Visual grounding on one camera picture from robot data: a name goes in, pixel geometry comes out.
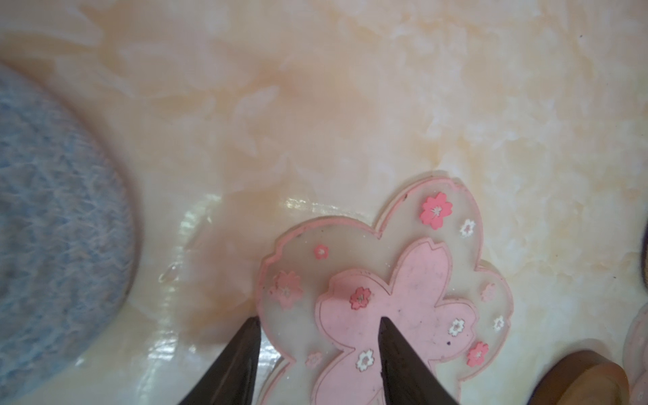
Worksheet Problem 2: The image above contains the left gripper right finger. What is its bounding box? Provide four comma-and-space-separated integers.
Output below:
378, 317, 458, 405

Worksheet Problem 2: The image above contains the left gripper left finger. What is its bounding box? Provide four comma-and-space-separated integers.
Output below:
179, 317, 262, 405

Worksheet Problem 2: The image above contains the pink flower coaster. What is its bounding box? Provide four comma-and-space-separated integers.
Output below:
256, 177, 514, 404
623, 305, 647, 404

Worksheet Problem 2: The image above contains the brown wooden round coaster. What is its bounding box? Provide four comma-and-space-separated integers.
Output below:
528, 350, 630, 405

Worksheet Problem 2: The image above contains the grey woven round coaster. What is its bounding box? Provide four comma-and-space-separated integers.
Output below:
1, 67, 137, 403

